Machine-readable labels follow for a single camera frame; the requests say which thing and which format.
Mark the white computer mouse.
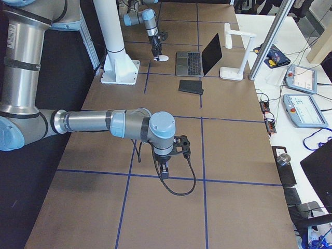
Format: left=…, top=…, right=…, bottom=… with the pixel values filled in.
left=154, top=54, right=169, bottom=62

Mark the brown paper table cover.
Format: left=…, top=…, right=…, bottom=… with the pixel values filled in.
left=26, top=3, right=297, bottom=248

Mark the aluminium frame post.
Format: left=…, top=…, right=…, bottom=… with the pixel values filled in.
left=248, top=0, right=295, bottom=80

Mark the silver metal cylinder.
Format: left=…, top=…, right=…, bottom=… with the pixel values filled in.
left=276, top=153, right=291, bottom=166

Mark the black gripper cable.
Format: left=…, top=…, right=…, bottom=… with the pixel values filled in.
left=131, top=139, right=196, bottom=196

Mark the black usb hub near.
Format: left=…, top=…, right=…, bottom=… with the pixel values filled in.
left=264, top=117, right=276, bottom=135

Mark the grey laptop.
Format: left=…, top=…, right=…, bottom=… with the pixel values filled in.
left=175, top=33, right=223, bottom=77

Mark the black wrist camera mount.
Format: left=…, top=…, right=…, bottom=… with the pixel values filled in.
left=172, top=135, right=191, bottom=159

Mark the black monitor corner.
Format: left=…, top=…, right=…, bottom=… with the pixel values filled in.
left=300, top=141, right=331, bottom=213

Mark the black usb hub far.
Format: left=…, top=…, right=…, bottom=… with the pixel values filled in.
left=259, top=100, right=270, bottom=114

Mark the teach pendant near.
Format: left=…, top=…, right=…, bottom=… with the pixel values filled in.
left=282, top=94, right=328, bottom=128

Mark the teach pendant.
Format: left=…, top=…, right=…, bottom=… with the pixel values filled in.
left=282, top=94, right=328, bottom=128
left=285, top=65, right=317, bottom=94

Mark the black mouse pad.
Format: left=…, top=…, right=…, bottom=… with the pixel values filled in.
left=178, top=79, right=204, bottom=95

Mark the black box with cylinder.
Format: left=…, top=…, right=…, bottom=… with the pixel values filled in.
left=272, top=146, right=297, bottom=187

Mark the black usb hub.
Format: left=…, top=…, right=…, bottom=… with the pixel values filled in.
left=264, top=117, right=276, bottom=135
left=259, top=100, right=270, bottom=114

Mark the blue yellow bag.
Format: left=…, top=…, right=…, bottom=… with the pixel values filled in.
left=264, top=45, right=291, bottom=68

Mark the teach pendant far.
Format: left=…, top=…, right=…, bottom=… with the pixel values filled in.
left=285, top=65, right=317, bottom=94

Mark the blue lanyard cable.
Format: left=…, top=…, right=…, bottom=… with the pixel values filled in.
left=303, top=128, right=332, bottom=151

